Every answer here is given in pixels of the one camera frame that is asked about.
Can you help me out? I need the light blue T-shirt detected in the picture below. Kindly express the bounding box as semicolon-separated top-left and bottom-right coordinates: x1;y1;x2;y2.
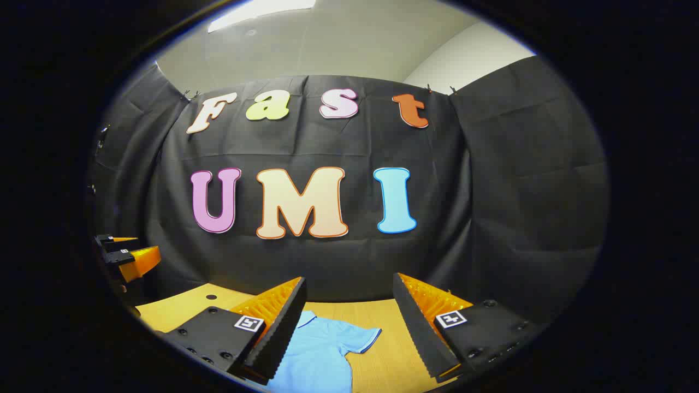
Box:
266;310;382;393

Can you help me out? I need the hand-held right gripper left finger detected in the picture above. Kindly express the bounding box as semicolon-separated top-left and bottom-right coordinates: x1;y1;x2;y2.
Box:
156;277;307;385

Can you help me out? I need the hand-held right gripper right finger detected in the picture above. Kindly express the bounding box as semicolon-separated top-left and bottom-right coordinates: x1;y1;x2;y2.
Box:
393;272;541;383

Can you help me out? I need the black backdrop cloth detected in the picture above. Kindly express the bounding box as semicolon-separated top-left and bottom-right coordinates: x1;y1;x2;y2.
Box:
87;55;610;328

